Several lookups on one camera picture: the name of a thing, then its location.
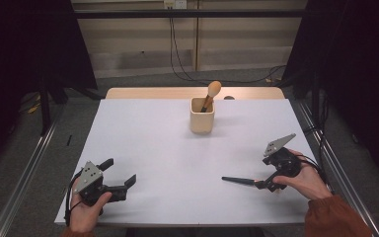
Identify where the person's right hand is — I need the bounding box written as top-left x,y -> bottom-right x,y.
272,149 -> 334,201

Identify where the black wall cable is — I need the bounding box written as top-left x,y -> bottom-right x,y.
169,8 -> 191,83
169,8 -> 288,85

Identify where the yellowish vertical wall pipe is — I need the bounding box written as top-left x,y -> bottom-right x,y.
193,0 -> 200,72

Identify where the makeup brush with fluffy head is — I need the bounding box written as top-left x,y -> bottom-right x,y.
199,80 -> 223,114

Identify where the black floor cable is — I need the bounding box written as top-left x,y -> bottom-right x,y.
302,95 -> 331,166

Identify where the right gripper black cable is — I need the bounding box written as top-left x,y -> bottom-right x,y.
295,152 -> 331,194

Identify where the yellow floor tape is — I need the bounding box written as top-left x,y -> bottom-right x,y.
27,93 -> 42,115

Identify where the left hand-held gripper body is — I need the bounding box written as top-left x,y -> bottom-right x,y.
73,160 -> 128,207

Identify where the person's left hand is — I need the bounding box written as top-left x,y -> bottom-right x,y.
68,183 -> 114,233

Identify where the black and gold makeup brush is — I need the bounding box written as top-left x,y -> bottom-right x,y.
221,176 -> 262,187

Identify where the black metal stand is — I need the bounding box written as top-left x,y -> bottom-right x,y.
38,77 -> 104,136
310,70 -> 322,125

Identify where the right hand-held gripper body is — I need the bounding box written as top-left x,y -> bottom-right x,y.
262,132 -> 302,178

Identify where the aluminium floor rail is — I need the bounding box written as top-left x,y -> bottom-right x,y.
295,100 -> 379,237
0,104 -> 66,237

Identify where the white table mat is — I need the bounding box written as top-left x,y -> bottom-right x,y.
54,98 -> 335,227

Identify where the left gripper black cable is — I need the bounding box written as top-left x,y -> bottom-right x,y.
63,169 -> 84,228

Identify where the black curtain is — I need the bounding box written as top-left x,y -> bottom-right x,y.
281,0 -> 379,191
0,0 -> 99,181

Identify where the white wall socket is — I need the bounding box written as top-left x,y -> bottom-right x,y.
163,0 -> 189,10

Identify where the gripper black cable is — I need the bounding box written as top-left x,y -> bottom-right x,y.
63,169 -> 84,228
295,152 -> 331,194

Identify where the beige square brush holder cup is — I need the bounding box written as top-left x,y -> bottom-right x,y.
189,97 -> 216,135

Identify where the black horizontal metal bar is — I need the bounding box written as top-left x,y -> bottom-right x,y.
73,9 -> 308,19

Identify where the light wooden table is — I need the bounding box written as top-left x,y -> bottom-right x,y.
105,86 -> 286,101

